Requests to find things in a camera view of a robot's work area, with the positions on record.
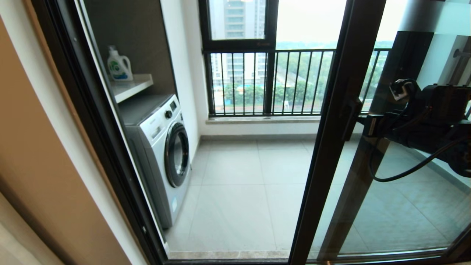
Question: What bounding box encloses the dark-framed glass sliding door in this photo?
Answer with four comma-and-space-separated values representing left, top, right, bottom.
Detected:
288, 0, 471, 265

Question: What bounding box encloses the black metal balcony railing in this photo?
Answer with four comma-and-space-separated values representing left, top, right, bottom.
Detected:
204, 48, 391, 117

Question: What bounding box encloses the stone window sill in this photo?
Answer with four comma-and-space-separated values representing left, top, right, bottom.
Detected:
205, 116, 365, 126

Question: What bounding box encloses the white front-load washing machine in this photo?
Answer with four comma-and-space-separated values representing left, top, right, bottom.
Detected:
118, 93, 192, 229

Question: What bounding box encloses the white cabinet shelf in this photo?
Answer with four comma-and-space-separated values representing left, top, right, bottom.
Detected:
110, 74, 154, 103

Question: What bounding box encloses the white detergent bottle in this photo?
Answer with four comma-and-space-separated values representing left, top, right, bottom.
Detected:
107, 45, 134, 82

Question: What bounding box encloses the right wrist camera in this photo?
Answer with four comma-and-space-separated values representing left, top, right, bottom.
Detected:
389, 78, 420, 111

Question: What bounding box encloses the dark casement window frame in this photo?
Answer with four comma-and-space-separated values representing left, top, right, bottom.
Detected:
199, 0, 279, 118

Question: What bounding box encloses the dark outer door frame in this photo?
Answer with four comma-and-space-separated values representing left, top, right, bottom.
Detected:
31, 0, 471, 265

